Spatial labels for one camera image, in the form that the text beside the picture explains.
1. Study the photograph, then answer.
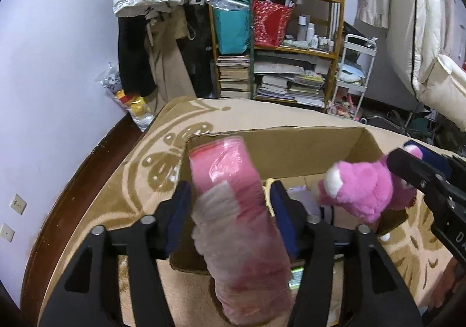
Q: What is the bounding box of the brown cardboard box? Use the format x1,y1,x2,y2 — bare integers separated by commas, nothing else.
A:
179,127,383,274

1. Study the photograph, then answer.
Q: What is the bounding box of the teal gift bag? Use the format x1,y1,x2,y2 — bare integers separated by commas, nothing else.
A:
211,0,250,55

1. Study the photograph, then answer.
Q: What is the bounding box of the white rolling cart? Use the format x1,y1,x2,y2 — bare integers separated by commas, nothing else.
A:
327,33,377,120

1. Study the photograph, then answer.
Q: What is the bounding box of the green barcode packet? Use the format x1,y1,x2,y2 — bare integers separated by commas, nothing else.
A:
288,267,304,291

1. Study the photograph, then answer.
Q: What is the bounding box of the pink strawberry bear plush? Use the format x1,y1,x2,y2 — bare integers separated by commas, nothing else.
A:
317,155,417,224

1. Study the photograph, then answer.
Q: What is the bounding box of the pink packaged towel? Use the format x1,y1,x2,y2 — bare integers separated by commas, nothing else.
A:
189,136,292,326

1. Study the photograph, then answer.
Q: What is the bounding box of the pile of books right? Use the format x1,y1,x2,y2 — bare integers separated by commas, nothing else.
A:
254,51,333,109

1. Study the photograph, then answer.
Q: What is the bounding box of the yellow bear plush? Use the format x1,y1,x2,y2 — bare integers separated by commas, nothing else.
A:
262,178,275,218

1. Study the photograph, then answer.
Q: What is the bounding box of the beige patterned carpet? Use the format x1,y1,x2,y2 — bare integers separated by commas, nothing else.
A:
40,98,452,326

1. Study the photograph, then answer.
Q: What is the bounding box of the stack of books left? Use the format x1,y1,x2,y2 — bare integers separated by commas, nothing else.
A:
216,55,254,99

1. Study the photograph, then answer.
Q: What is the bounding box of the plastic bag of toys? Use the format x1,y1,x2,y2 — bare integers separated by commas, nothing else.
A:
96,63,154,132

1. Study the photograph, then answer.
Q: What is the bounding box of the red gift bag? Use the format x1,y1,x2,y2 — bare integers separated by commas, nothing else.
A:
253,0,294,48

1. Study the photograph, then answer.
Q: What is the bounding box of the cream folded mattress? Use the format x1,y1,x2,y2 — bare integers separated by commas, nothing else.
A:
386,0,465,131

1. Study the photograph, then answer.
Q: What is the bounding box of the wooden bookshelf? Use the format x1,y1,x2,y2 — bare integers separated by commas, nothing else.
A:
207,0,345,111

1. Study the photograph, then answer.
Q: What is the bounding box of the wall socket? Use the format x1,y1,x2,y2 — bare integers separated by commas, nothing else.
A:
10,194,27,215

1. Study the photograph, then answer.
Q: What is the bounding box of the beige hanging coat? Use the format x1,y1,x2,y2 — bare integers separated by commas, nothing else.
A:
144,7,196,115

